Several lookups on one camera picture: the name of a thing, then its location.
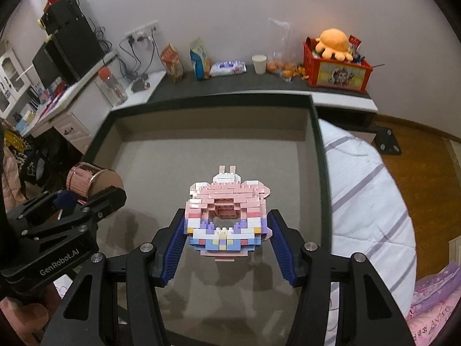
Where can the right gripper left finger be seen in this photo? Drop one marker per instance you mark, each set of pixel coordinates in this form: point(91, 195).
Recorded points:
point(113, 301)

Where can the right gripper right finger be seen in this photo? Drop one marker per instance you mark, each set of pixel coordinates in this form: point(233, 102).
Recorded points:
point(368, 314)

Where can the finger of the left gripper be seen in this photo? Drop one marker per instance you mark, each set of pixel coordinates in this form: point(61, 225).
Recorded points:
point(90, 212)
point(43, 206)

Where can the rose gold cylinder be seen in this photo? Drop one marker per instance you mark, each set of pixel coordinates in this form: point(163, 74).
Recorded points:
point(87, 180)

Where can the pink donut block model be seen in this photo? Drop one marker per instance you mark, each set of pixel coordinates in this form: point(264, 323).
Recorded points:
point(226, 218)

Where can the person left hand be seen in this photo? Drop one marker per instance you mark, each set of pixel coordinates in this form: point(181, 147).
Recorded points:
point(29, 320)

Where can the pink coat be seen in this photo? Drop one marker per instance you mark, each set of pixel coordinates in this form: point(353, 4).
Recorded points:
point(10, 178)

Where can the pink bedding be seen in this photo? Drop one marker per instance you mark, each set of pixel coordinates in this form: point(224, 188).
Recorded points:
point(434, 300)

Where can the pink black storage box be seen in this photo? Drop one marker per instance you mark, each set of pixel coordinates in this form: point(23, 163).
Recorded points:
point(250, 172)

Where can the white computer desk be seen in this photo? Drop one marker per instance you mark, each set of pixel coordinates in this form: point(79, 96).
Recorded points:
point(78, 113)

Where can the white striped quilt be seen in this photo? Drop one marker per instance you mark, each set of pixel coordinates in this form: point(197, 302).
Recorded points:
point(369, 214)

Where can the orange cap water bottle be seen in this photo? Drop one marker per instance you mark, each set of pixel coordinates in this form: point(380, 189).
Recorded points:
point(111, 88)

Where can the white low cabinet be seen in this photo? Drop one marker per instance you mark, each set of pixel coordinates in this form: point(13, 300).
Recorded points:
point(142, 96)

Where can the white display cabinet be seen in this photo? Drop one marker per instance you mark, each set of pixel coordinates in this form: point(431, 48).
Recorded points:
point(14, 84)

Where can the black computer monitor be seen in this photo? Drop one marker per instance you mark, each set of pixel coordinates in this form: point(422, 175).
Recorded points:
point(45, 67)

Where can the black computer tower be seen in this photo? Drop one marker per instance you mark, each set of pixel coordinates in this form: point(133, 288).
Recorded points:
point(74, 49)

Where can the orange snack bag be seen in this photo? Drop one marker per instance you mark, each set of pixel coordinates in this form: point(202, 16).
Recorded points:
point(171, 60)

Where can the blue white snack bag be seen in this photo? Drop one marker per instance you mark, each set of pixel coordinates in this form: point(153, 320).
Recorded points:
point(200, 59)

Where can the wet wipes pack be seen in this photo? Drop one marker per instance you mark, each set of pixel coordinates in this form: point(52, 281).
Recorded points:
point(227, 68)

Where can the white paper cup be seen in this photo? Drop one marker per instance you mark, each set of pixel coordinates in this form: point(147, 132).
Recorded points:
point(260, 64)

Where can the plastic bag of oranges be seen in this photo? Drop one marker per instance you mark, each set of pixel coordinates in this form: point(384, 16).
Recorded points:
point(281, 58)

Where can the red toy crate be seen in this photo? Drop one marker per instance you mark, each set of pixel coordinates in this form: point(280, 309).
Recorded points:
point(329, 73)

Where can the orange octopus plush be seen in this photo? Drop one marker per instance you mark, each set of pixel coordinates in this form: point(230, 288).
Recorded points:
point(334, 44)

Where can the small black camera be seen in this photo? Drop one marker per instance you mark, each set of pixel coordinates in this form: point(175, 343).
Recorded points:
point(140, 84)

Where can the wall power strip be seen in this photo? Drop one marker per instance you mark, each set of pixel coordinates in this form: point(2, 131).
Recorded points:
point(145, 32)

